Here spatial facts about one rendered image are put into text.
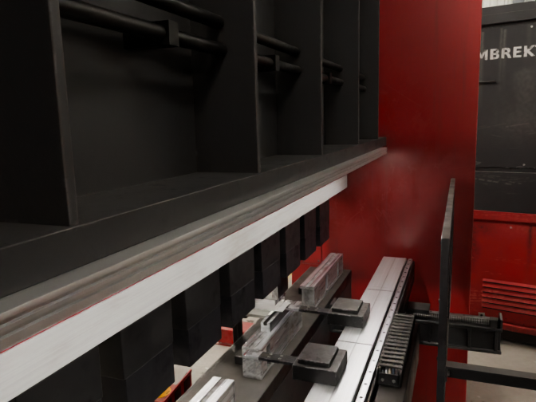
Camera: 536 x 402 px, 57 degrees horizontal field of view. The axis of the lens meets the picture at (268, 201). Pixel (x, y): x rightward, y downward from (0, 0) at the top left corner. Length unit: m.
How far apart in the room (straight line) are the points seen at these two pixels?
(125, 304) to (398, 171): 1.70
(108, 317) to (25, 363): 0.16
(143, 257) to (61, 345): 0.27
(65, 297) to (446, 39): 2.07
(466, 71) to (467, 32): 0.16
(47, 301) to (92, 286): 0.05
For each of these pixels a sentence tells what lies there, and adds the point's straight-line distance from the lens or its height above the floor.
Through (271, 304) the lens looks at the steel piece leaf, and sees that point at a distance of 1.67.
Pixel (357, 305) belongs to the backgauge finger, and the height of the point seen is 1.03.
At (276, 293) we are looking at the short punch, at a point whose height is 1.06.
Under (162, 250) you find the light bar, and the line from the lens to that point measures 0.54.
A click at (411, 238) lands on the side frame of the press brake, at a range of 2.38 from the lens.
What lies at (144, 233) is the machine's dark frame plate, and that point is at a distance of 0.55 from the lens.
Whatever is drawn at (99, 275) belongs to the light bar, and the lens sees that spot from 0.46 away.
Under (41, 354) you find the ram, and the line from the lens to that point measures 0.73.
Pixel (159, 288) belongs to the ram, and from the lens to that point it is 0.92.
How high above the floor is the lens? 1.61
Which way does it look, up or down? 9 degrees down
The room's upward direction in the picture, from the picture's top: 2 degrees counter-clockwise
